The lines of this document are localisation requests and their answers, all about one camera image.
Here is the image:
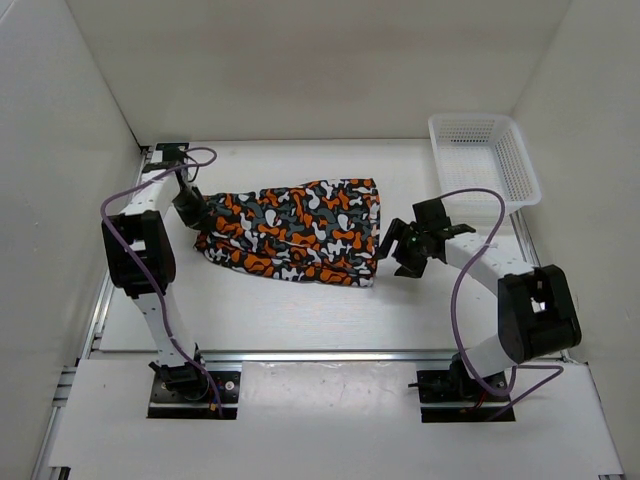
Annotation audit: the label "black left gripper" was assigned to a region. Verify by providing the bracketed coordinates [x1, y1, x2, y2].
[172, 185, 213, 233]

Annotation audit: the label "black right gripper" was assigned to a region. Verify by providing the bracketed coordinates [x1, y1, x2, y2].
[371, 217, 429, 279]

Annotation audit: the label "orange black camouflage shorts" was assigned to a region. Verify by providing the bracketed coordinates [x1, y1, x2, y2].
[194, 178, 381, 288]

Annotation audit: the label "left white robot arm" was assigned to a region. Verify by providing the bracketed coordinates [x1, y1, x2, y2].
[100, 160, 210, 400]

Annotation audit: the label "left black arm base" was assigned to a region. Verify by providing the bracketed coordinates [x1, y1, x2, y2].
[147, 362, 241, 420]

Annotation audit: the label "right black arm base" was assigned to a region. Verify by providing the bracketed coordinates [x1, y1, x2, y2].
[407, 362, 516, 424]

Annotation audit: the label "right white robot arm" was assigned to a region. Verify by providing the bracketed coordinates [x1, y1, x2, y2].
[377, 199, 582, 400]

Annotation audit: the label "white plastic mesh basket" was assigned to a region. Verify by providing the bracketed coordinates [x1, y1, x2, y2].
[428, 113, 542, 225]

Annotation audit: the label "front aluminium rail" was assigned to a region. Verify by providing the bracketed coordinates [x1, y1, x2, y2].
[71, 349, 455, 366]

